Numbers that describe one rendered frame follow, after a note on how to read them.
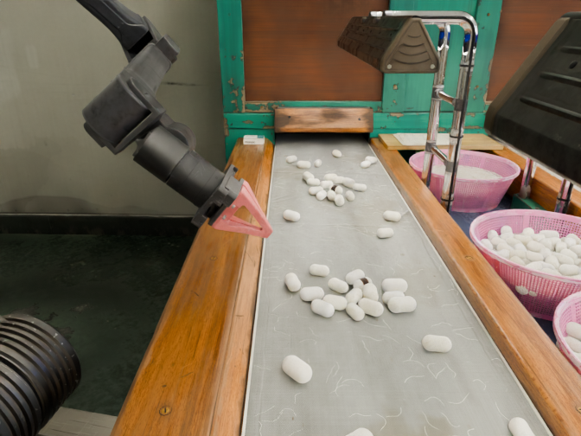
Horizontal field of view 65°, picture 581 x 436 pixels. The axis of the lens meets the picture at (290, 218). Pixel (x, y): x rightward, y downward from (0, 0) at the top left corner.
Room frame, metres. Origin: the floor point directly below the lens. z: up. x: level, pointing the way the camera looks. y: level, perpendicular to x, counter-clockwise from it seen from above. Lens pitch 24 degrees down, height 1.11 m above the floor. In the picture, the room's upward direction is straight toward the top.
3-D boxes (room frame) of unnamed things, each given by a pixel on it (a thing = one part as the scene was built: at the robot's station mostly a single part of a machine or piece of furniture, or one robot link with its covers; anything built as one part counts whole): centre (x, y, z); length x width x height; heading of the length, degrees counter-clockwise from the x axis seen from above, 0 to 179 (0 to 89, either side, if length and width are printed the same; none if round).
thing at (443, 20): (0.95, -0.24, 0.90); 0.20 x 0.19 x 0.45; 0
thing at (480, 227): (0.68, -0.44, 0.72); 0.27 x 0.27 x 0.10
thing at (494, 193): (1.12, -0.44, 0.72); 0.27 x 0.27 x 0.10
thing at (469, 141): (1.34, -0.44, 0.77); 0.33 x 0.15 x 0.01; 90
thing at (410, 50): (0.95, -0.16, 1.08); 0.62 x 0.08 x 0.07; 0
